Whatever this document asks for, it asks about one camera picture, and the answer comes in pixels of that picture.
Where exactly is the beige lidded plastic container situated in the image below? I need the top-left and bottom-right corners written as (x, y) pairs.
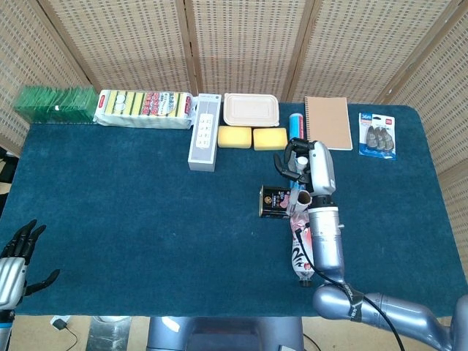
top-left (223, 92), bottom-right (281, 128)

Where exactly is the white paper roll cardboard core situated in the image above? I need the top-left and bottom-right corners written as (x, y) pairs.
top-left (287, 189), bottom-right (314, 216)

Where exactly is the woven folding screen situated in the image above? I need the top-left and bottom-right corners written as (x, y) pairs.
top-left (0, 0), bottom-right (468, 279)

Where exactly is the black tin can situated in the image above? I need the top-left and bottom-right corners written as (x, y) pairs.
top-left (259, 185), bottom-right (293, 219)

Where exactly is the test tube with white stopper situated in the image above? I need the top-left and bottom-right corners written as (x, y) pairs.
top-left (295, 156), bottom-right (309, 180)

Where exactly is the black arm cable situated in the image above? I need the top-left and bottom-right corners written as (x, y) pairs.
top-left (298, 230), bottom-right (405, 351)

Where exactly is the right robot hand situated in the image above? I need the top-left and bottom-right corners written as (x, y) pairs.
top-left (273, 137), bottom-right (336, 197)

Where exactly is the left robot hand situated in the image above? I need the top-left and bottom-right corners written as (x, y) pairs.
top-left (0, 219), bottom-right (61, 308)

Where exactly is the white power strip box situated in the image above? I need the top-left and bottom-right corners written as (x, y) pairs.
top-left (187, 93), bottom-right (223, 173)

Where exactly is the blue table cloth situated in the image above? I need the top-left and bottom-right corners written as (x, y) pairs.
top-left (0, 104), bottom-right (458, 318)

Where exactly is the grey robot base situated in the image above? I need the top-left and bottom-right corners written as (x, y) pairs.
top-left (146, 316), bottom-right (306, 351)

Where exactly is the yellow sponge block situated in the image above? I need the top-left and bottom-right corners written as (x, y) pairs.
top-left (217, 126), bottom-right (252, 150)
top-left (252, 127), bottom-right (288, 151)

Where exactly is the yellow sponge multipack bag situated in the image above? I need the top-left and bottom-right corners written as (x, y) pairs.
top-left (93, 89), bottom-right (197, 130)

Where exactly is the white pink drink bottle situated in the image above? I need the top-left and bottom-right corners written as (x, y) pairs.
top-left (290, 214), bottom-right (316, 288)

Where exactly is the green packet stack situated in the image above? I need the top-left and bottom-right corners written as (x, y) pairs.
top-left (13, 86), bottom-right (98, 124)

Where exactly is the grey metal table leg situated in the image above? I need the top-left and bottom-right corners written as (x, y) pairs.
top-left (89, 316), bottom-right (132, 351)

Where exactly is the kraft spiral notebook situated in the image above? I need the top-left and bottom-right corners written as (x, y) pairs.
top-left (304, 96), bottom-right (354, 151)

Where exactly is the blue wrap roll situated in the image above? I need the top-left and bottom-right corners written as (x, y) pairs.
top-left (288, 112), bottom-right (308, 191)

